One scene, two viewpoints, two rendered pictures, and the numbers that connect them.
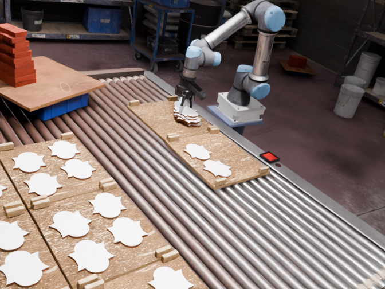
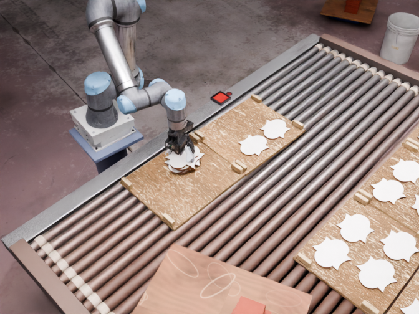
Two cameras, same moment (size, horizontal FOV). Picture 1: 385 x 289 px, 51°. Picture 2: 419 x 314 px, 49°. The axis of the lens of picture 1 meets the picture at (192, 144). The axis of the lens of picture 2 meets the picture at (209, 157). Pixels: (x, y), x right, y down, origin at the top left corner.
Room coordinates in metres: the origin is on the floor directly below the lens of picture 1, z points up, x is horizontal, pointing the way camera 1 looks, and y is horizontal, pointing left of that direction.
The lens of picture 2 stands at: (1.97, 1.44, 2.40)
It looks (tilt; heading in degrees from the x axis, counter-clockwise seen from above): 46 degrees down; 268
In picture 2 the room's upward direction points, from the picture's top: straight up
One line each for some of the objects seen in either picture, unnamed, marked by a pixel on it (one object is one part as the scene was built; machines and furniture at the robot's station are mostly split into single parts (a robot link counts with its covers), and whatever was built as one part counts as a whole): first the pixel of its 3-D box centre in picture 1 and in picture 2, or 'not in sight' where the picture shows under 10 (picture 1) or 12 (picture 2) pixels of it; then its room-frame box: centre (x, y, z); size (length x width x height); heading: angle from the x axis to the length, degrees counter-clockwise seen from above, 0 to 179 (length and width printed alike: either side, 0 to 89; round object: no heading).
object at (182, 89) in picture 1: (186, 86); (177, 137); (2.04, 0.10, 1.13); 0.09 x 0.08 x 0.12; 63
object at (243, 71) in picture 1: (245, 76); (100, 89); (2.39, -0.23, 1.13); 0.13 x 0.12 x 0.14; 31
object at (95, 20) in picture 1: (101, 17); not in sight; (6.13, 1.74, 0.32); 0.50 x 0.41 x 0.37; 122
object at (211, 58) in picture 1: (208, 57); (159, 93); (2.11, 0.01, 1.29); 0.11 x 0.11 x 0.08; 31
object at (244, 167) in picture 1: (216, 157); (249, 133); (1.72, -0.13, 0.93); 0.41 x 0.35 x 0.02; 41
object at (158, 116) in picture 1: (172, 118); (183, 178); (2.03, 0.14, 0.93); 0.41 x 0.35 x 0.02; 42
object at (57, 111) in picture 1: (47, 94); not in sight; (1.92, 0.81, 0.97); 0.31 x 0.31 x 0.10; 64
